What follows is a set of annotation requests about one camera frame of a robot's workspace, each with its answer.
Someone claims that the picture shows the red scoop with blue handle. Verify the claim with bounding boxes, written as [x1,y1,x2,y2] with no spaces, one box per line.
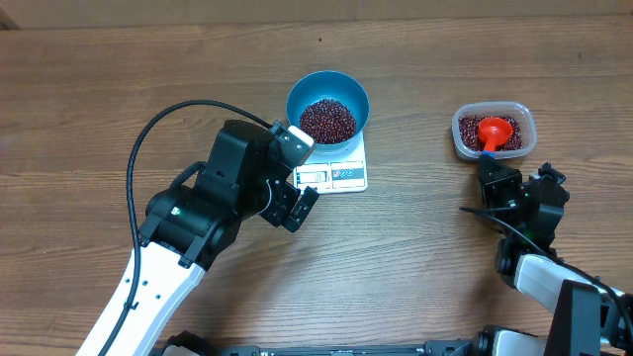
[478,117,513,156]

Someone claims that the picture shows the white digital kitchen scale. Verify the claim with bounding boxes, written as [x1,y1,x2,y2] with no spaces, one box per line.
[293,133,368,195]

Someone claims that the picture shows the teal plastic bowl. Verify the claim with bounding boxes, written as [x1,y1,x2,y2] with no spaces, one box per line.
[286,70,371,153]

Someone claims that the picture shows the clear plastic container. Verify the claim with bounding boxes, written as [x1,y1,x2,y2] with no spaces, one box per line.
[451,101,538,161]

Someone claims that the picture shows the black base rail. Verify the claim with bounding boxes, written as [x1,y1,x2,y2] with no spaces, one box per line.
[147,330,476,356]

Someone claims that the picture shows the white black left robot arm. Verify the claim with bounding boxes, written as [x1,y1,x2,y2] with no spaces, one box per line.
[78,120,318,355]

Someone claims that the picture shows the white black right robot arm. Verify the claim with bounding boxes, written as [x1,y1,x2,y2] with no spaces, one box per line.
[470,152,632,355]

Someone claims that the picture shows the red beans in bowl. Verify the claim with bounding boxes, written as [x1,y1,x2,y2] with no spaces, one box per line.
[300,99,356,144]

